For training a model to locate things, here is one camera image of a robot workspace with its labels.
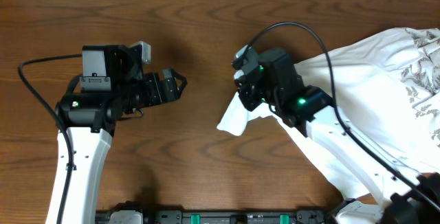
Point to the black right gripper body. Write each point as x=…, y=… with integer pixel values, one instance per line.
x=254, y=97

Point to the white leaf-patterned garment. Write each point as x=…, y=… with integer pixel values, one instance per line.
x=421, y=79

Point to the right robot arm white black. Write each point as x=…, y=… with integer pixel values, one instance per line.
x=402, y=194

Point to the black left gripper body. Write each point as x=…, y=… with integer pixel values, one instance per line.
x=135, y=93

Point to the white t-shirt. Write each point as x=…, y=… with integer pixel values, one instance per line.
x=366, y=77

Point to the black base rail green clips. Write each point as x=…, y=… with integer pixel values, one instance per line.
x=131, y=212

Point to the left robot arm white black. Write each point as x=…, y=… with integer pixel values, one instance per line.
x=83, y=144

